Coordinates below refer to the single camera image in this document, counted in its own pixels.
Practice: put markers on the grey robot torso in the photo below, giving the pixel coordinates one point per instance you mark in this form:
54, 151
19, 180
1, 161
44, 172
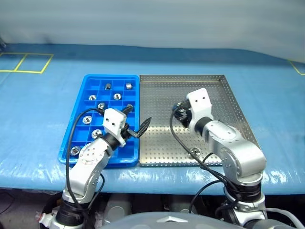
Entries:
166, 221

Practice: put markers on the perforated steel tray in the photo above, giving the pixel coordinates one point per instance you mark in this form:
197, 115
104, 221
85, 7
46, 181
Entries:
157, 143

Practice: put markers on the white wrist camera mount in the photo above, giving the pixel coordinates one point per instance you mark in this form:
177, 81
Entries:
114, 119
200, 102

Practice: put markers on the white red connector plug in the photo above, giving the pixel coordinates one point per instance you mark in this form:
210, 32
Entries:
43, 217

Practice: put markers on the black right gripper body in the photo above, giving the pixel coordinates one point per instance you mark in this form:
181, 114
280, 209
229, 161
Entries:
184, 106

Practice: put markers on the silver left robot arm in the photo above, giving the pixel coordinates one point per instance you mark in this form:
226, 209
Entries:
88, 167

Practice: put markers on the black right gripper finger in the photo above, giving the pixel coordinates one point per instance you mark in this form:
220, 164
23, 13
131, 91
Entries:
187, 122
180, 119

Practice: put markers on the blue compartment tray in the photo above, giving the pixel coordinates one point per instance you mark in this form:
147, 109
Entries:
129, 148

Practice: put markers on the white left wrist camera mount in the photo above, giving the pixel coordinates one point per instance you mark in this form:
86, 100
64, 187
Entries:
114, 119

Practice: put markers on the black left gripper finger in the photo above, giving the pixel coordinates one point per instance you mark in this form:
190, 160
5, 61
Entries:
128, 111
143, 128

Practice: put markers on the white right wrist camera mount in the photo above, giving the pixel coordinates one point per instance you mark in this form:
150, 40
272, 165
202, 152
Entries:
200, 102

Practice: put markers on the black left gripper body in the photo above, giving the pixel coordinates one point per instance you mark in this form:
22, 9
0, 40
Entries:
125, 132

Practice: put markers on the blue plastic table cover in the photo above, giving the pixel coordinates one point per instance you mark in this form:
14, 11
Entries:
35, 107

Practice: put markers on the metal nut on metal tray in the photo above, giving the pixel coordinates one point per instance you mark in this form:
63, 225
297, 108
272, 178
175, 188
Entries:
196, 150

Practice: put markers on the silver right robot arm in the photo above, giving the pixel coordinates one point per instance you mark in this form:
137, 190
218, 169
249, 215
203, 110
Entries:
240, 152

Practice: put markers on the grey rounded housing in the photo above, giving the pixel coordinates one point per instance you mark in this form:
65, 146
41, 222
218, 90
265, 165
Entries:
118, 205

